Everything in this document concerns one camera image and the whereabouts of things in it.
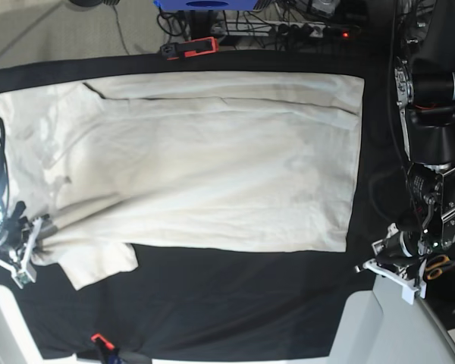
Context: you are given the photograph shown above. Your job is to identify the orange handled scissors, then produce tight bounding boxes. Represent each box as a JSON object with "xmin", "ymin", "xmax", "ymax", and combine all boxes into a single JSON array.
[{"xmin": 425, "ymin": 254, "xmax": 455, "ymax": 281}]

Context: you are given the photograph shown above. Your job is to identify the orange black clamp top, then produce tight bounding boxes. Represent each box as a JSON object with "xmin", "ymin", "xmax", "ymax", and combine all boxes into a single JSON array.
[{"xmin": 159, "ymin": 36, "xmax": 219, "ymax": 60}]

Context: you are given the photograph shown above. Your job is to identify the blue plastic box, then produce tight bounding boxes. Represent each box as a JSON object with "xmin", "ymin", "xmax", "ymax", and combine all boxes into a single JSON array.
[{"xmin": 153, "ymin": 0, "xmax": 258, "ymax": 11}]

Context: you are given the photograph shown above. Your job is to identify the black table cloth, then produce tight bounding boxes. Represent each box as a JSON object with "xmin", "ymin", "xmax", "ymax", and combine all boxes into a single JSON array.
[{"xmin": 0, "ymin": 52, "xmax": 407, "ymax": 362}]

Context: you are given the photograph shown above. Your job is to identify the black power strip red light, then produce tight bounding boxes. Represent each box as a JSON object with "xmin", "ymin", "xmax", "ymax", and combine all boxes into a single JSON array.
[{"xmin": 322, "ymin": 26, "xmax": 358, "ymax": 40}]

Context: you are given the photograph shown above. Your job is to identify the orange clamp bottom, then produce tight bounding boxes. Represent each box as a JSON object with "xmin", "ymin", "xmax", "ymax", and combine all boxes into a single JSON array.
[{"xmin": 90, "ymin": 333, "xmax": 119, "ymax": 362}]

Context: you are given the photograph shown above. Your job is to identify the white power strip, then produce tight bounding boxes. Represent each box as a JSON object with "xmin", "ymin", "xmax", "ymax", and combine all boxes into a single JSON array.
[{"xmin": 211, "ymin": 20, "xmax": 327, "ymax": 38}]

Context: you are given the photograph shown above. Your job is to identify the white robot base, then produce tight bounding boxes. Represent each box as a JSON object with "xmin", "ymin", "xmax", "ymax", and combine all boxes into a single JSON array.
[
  {"xmin": 0, "ymin": 285, "xmax": 77, "ymax": 364},
  {"xmin": 328, "ymin": 277, "xmax": 455, "ymax": 364}
]

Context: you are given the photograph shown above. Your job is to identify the white T-shirt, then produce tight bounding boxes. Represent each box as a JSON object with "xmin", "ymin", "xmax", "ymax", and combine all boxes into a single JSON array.
[{"xmin": 0, "ymin": 71, "xmax": 365, "ymax": 290}]

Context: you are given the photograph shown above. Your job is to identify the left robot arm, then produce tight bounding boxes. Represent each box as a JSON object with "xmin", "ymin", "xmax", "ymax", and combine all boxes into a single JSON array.
[{"xmin": 363, "ymin": 1, "xmax": 455, "ymax": 287}]

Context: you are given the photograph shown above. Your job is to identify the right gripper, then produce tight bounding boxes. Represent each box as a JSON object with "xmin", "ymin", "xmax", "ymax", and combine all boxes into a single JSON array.
[{"xmin": 0, "ymin": 202, "xmax": 59, "ymax": 265}]

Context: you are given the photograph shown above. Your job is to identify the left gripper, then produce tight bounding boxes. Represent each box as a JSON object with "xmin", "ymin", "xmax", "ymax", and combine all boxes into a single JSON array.
[{"xmin": 372, "ymin": 223, "xmax": 427, "ymax": 280}]

